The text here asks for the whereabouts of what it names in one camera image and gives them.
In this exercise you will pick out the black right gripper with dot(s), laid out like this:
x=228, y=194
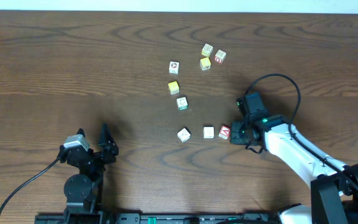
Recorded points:
x=235, y=137

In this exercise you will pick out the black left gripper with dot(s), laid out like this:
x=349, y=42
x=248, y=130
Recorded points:
x=95, y=156

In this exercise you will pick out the red block letter A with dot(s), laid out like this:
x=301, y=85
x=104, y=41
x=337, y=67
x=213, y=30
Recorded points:
x=224, y=132

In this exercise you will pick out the white block letter M ladybug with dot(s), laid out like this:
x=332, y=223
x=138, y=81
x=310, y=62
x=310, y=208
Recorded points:
x=208, y=132

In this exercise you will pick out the white block number 4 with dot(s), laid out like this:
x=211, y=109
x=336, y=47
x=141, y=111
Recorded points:
x=184, y=135

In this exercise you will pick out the yellow white block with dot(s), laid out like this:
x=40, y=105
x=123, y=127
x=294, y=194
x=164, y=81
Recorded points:
x=205, y=63

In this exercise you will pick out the yellow bordered block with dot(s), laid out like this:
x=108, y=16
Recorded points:
x=207, y=50

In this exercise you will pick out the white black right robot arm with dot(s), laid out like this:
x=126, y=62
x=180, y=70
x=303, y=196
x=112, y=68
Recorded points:
x=333, y=184

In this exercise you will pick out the white block with green edge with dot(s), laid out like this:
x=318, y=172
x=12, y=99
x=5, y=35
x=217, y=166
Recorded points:
x=182, y=103

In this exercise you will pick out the red bordered block rear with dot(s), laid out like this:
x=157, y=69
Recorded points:
x=220, y=56

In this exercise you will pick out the yellow top block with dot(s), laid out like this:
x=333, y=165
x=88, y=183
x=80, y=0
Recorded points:
x=174, y=87

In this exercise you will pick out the white block with letter A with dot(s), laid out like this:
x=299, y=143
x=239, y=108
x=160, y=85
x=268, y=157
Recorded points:
x=174, y=67

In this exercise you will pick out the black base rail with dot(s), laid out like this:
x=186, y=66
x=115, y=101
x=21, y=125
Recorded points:
x=136, y=218

